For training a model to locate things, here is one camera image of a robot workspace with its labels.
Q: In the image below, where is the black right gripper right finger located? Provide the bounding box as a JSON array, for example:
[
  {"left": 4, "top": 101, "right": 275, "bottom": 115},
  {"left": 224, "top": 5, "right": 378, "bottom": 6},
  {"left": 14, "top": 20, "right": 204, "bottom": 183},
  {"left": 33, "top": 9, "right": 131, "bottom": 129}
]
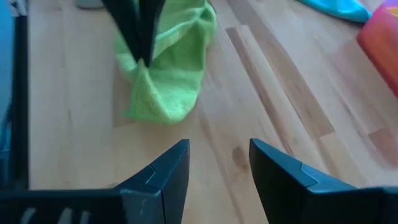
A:
[{"left": 249, "top": 138, "right": 385, "bottom": 224}]

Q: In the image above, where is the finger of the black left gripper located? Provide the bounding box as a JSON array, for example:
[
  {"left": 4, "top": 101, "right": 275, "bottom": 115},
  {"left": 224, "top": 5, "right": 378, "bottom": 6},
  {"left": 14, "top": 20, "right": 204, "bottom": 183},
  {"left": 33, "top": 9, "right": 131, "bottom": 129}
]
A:
[
  {"left": 101, "top": 0, "right": 142, "bottom": 63},
  {"left": 139, "top": 0, "right": 167, "bottom": 68}
]

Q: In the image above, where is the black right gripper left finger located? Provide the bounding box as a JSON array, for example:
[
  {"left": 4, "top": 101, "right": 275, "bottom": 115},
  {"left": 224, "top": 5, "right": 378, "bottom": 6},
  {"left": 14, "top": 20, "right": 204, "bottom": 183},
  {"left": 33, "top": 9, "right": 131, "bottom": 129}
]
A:
[{"left": 114, "top": 139, "right": 191, "bottom": 224}]

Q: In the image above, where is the lime microfiber towel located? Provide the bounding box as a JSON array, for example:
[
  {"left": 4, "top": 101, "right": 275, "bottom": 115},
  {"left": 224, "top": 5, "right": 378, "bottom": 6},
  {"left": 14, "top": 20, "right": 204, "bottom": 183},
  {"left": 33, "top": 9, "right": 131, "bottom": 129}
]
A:
[{"left": 113, "top": 0, "right": 218, "bottom": 125}]

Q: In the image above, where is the light blue microfiber towel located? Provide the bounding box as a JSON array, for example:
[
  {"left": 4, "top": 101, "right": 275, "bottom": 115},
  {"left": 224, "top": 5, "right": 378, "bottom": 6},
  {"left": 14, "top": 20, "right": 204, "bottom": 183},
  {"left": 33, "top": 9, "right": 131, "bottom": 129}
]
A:
[{"left": 297, "top": 0, "right": 373, "bottom": 24}]

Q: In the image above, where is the pink plastic bin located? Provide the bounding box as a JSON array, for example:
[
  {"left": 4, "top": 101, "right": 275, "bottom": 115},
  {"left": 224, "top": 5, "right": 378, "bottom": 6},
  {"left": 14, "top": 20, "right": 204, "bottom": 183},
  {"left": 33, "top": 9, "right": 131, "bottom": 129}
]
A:
[{"left": 356, "top": 0, "right": 398, "bottom": 98}]

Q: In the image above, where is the black aluminium table frame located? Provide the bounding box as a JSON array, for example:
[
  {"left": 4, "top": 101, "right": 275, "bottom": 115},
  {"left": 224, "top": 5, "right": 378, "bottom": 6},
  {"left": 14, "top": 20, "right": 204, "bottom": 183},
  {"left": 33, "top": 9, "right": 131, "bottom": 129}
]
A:
[{"left": 12, "top": 14, "right": 29, "bottom": 189}]

